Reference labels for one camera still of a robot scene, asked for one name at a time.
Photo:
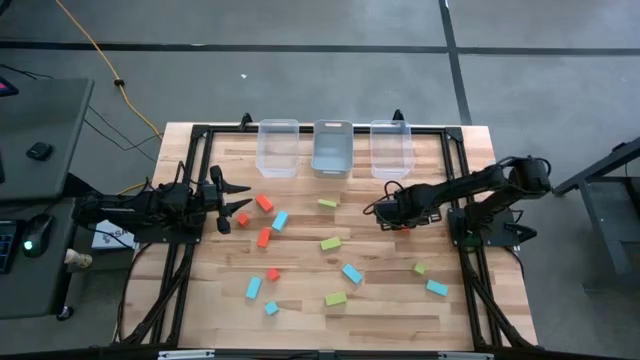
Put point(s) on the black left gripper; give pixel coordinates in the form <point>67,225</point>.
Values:
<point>216,175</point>

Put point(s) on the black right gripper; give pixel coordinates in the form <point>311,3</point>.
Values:
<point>415,218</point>

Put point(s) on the small orange cube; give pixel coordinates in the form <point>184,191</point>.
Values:
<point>243,219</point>
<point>272,274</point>

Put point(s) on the small green cube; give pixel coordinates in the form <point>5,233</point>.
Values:
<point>420,268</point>

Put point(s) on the long blue block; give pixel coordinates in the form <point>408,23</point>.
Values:
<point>437,287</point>
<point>280,221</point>
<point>253,287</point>
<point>352,273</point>

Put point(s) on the long green block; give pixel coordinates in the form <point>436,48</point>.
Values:
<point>330,243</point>
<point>336,298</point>
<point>327,203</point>

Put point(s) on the small blue cube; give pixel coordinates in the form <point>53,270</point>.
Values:
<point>271,308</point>

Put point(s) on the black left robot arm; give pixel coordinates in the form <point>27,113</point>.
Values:
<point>140,207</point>

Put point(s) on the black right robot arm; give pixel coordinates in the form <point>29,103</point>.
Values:
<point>465,185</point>

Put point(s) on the clear plastic bin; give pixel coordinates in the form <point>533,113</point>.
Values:
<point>391,150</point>
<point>277,150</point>

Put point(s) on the black pointed clamp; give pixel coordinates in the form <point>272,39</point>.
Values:
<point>398,116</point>
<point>522,232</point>
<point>245,122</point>

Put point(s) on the grey plastic bin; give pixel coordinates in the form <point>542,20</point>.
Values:
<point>332,150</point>

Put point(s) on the white printed booklet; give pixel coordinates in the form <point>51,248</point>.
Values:
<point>107,240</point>

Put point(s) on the black desk leg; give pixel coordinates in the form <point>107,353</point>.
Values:
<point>80,185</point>

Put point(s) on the beige crumpled object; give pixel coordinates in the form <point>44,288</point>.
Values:
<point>77,259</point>

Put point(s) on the black computer mouse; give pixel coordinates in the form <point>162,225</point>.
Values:
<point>37,232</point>

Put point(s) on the small black puck device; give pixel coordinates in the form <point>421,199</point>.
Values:
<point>39,151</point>

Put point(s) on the black desk caster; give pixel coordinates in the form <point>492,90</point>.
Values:
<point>65,314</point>

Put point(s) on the dark grey desk top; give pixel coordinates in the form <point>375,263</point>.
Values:
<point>45,115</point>
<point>30,290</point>

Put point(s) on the black crossbar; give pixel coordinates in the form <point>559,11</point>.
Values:
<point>100,354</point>

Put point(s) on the black keyboard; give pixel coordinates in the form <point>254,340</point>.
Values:
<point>6,247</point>

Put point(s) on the black device with pink light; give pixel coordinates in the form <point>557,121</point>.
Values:
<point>6,87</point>

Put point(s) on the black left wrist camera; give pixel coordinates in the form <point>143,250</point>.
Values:
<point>210,197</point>

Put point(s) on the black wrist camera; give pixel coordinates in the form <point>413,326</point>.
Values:
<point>210,197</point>
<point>387,210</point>

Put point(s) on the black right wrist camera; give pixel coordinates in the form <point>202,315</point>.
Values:
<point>387,210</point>

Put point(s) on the black aluminium table frame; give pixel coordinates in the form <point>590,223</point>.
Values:
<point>200,132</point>

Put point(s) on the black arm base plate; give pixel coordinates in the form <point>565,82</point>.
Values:
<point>150,236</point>
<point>500,235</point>

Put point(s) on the silver metal bracket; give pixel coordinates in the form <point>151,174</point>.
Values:
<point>185,355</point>
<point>465,356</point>

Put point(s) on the black side table frame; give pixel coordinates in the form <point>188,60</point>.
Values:
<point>607,225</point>

